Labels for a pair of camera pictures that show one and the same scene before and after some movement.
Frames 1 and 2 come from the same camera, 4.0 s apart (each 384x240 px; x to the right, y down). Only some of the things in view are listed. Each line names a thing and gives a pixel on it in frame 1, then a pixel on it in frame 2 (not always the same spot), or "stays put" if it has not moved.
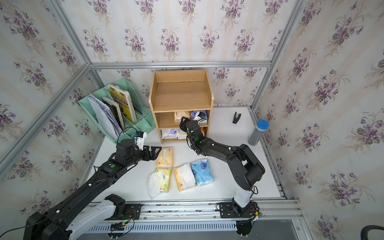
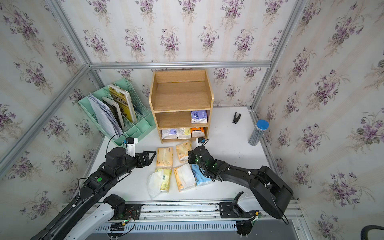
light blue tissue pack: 202,172 stays put
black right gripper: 184,124 to 191,154
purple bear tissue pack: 201,116 stays put
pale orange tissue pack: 165,158 stays put
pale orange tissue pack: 178,116 to 182,150
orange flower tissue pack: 184,177 stays put
